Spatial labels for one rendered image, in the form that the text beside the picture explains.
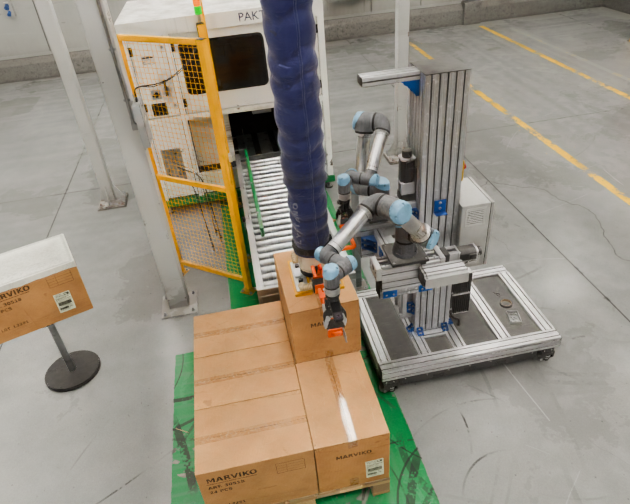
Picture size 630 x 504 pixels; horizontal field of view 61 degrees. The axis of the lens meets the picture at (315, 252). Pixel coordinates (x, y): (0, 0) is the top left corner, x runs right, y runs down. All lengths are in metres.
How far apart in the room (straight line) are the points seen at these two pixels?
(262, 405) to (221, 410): 0.23
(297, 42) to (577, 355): 2.91
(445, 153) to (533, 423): 1.78
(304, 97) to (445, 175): 1.04
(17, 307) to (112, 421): 0.97
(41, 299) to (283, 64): 2.22
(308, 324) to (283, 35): 1.52
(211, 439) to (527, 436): 1.91
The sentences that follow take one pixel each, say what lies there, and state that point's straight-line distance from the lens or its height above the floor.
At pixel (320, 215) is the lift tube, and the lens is 2.86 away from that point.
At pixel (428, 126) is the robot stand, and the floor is 1.75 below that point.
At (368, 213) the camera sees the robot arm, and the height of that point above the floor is 1.50.
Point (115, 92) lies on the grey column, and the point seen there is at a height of 1.86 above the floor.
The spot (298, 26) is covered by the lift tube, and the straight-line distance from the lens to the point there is 2.46.
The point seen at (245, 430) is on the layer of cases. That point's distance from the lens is 2.98.
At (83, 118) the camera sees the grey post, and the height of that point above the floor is 1.03.
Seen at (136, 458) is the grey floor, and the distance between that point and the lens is 3.75.
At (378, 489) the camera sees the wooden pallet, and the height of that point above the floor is 0.05.
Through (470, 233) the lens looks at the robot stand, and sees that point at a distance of 3.41.
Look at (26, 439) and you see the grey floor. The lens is 4.20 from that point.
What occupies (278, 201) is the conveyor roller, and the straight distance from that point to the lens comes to 4.81.
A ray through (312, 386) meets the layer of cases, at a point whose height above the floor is 0.54.
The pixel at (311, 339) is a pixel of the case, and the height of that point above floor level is 0.72.
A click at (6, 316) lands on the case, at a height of 0.80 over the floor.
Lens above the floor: 2.89
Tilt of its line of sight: 35 degrees down
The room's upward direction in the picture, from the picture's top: 5 degrees counter-clockwise
